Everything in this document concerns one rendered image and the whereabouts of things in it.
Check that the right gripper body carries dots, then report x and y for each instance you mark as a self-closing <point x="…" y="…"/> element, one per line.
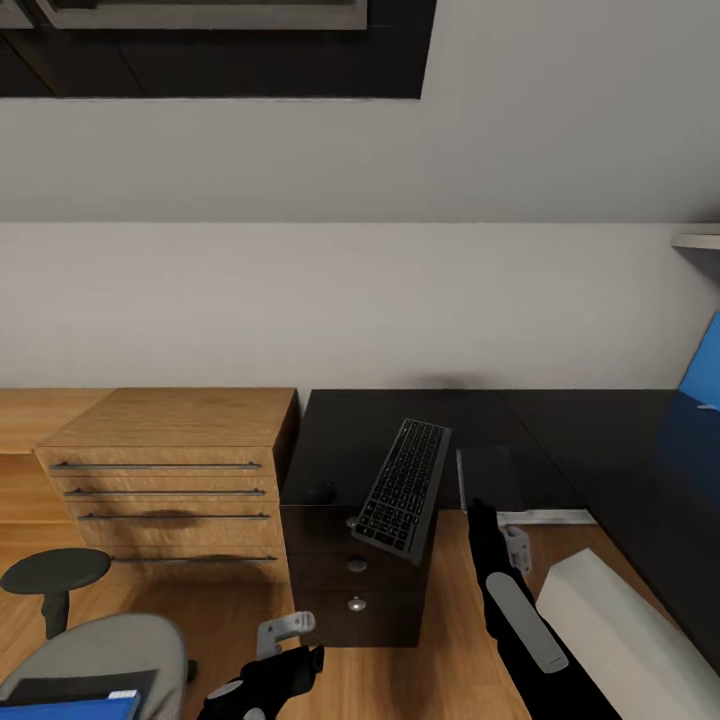
<point x="483" y="528"/>

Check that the folder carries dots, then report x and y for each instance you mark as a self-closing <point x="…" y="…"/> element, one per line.
<point x="109" y="705"/>

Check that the desktop computer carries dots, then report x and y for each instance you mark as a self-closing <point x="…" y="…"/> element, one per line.
<point x="642" y="664"/>

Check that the keyboard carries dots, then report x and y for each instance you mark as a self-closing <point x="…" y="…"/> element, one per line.
<point x="397" y="513"/>

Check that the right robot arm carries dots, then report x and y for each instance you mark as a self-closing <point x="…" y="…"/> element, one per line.
<point x="551" y="681"/>

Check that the mouse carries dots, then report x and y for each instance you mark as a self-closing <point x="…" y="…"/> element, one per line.
<point x="320" y="493"/>

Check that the swivel chair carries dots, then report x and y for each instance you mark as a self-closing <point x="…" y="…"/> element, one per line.
<point x="129" y="651"/>

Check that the notebook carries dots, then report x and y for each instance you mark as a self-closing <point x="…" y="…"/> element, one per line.
<point x="486" y="473"/>

